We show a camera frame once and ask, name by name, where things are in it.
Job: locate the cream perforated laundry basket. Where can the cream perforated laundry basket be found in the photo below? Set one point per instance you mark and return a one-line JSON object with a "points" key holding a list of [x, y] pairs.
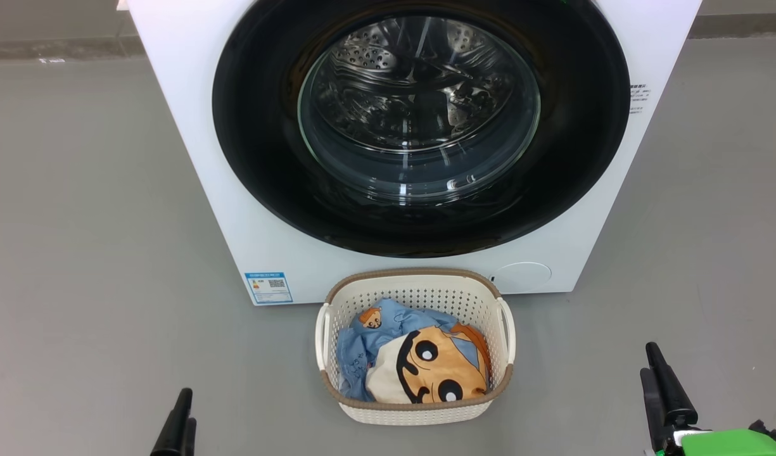
{"points": [[419, 413]]}

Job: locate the blue cartoon print garment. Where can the blue cartoon print garment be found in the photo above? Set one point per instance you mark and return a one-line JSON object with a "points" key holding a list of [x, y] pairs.
{"points": [[356, 348]]}

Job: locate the round white filter cover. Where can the round white filter cover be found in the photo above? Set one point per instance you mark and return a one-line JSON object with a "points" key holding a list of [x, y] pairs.
{"points": [[522, 277]]}

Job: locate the black glass washer door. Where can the black glass washer door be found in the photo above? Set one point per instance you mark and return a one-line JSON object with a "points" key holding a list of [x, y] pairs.
{"points": [[254, 126]]}

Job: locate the cream cartoon face garment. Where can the cream cartoon face garment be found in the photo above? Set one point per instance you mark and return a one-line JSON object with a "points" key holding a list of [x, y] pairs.
{"points": [[426, 380]]}

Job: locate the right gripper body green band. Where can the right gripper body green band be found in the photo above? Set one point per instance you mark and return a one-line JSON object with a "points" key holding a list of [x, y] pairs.
{"points": [[730, 444]]}

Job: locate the stainless steel washing machine drum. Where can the stainless steel washing machine drum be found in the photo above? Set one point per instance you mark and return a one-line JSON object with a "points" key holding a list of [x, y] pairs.
{"points": [[375, 57]]}

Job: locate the white washing machine body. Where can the white washing machine body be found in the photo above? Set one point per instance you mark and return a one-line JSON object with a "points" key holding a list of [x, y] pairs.
{"points": [[185, 158]]}

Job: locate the blue energy label sticker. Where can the blue energy label sticker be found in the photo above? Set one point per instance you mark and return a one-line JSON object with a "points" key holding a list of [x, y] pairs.
{"points": [[268, 288]]}

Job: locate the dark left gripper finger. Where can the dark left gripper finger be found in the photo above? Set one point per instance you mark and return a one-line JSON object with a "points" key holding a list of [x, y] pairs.
{"points": [[190, 440], [175, 421]]}

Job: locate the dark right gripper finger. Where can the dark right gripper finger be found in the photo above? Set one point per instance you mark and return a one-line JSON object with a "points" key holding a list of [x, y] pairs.
{"points": [[673, 396], [652, 411]]}

